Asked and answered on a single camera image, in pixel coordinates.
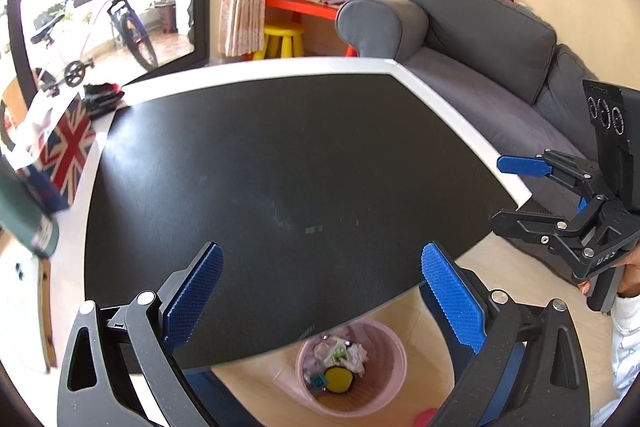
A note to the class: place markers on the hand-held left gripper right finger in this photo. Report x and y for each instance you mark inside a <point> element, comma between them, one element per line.
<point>452,297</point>

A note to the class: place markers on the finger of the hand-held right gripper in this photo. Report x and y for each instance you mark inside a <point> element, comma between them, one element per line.
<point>525,224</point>
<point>520,164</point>

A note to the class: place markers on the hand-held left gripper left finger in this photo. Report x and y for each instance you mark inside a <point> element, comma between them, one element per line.
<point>192,302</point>

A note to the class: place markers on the pink plastic bin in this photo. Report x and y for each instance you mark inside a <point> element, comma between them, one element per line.
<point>385,357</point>

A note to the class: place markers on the large white tissue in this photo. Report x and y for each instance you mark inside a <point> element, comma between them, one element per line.
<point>357,357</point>

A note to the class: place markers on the yellow round zip case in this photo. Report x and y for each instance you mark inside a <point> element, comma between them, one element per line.
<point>337,379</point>

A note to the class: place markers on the teal building block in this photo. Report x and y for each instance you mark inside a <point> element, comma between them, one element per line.
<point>316,381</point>

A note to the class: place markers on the person's right hand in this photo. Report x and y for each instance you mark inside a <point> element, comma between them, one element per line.
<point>631,272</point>

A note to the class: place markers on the person's leg in blue pants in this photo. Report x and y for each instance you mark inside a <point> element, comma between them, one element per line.
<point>220,399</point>

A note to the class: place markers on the grey sofa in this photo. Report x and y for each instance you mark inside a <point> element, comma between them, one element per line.
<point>465,67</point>

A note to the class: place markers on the pink round object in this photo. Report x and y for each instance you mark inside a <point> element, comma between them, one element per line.
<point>429,419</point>

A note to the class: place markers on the green thermos bottle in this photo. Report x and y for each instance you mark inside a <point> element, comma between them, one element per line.
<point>30,217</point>

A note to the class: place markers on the flag print tissue box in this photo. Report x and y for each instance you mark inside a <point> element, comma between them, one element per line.
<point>65,147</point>

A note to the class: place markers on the white and pink bicycle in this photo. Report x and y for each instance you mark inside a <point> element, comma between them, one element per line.
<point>74,72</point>

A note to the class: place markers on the yellow plastic stool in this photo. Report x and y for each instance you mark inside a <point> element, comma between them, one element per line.
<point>282,33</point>

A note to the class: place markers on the red desk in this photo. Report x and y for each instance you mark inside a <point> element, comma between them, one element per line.
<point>295,4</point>

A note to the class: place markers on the purple plastic basket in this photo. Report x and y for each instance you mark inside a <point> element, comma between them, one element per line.
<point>165,17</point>

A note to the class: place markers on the black door frame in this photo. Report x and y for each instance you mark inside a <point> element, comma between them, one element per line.
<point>202,7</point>

